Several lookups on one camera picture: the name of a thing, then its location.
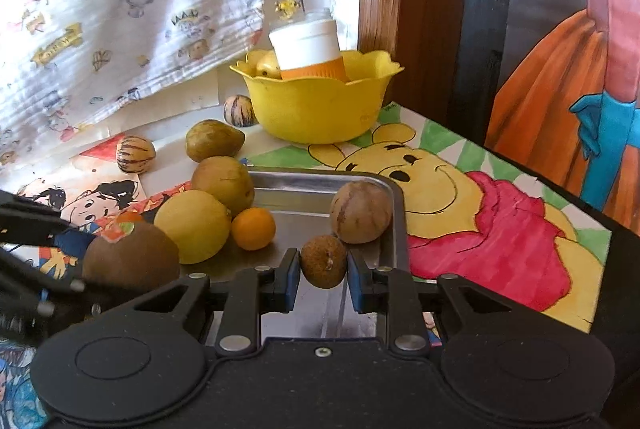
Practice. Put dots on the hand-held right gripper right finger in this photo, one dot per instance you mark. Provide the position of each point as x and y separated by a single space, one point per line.
356 281

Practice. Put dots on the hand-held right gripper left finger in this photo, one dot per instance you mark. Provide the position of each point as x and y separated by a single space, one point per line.
291 281

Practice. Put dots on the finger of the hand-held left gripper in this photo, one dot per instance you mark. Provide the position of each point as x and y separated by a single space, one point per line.
30 221
30 289

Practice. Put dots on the small brown fruit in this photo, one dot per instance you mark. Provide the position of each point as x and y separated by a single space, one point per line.
323 265

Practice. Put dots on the small orange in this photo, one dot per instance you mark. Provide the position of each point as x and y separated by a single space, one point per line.
129 216
253 229

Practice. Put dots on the round tan fruit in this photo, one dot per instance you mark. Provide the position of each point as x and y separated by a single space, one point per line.
360 211

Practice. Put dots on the metal baking tray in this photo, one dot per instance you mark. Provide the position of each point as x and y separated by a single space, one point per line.
295 199

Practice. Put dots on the brown kiwi with sticker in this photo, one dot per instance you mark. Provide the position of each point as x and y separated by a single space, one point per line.
130 259

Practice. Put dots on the yellow lemon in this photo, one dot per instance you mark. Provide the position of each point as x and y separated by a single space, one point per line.
192 226

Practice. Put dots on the large yellow pear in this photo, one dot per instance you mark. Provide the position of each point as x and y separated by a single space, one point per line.
223 184

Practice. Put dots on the striped pepino melon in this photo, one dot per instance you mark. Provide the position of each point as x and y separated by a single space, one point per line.
237 110
135 153

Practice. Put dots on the green pear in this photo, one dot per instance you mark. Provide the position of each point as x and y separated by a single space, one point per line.
212 140

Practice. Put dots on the colourful cartoon table mat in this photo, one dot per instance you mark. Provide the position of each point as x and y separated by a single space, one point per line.
90 204
500 234

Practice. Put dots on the yellow flower-shaped bowl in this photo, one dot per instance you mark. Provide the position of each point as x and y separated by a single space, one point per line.
315 109

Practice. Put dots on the yellow fruit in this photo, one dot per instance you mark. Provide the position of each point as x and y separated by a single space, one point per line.
267 65

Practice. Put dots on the white printed blanket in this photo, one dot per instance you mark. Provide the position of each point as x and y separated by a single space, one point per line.
100 9

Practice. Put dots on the white and orange jar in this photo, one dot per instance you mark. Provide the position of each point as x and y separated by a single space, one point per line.
305 44

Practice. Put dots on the black door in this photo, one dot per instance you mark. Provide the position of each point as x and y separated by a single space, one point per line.
480 9

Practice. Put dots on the wall poster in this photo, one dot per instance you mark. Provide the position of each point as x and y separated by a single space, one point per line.
550 84

